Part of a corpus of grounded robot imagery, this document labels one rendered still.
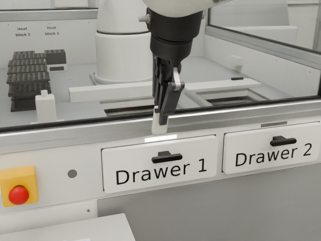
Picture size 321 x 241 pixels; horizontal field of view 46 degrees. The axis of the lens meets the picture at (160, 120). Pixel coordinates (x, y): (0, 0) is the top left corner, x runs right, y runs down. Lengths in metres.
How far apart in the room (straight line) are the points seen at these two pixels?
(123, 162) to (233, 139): 0.29
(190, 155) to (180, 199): 0.14
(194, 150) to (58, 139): 0.33
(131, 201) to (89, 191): 0.11
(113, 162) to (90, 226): 0.16
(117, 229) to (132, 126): 0.24
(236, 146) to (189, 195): 0.18
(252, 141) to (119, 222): 0.39
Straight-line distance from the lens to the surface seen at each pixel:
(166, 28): 0.63
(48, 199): 0.94
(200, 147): 0.95
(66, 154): 0.89
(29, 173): 0.86
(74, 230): 0.92
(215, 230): 1.12
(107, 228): 0.92
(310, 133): 1.11
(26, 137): 0.87
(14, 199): 0.85
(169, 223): 1.05
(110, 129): 0.88
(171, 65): 0.67
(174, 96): 0.70
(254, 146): 1.02
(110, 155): 0.88
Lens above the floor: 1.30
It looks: 20 degrees down
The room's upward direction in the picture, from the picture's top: straight up
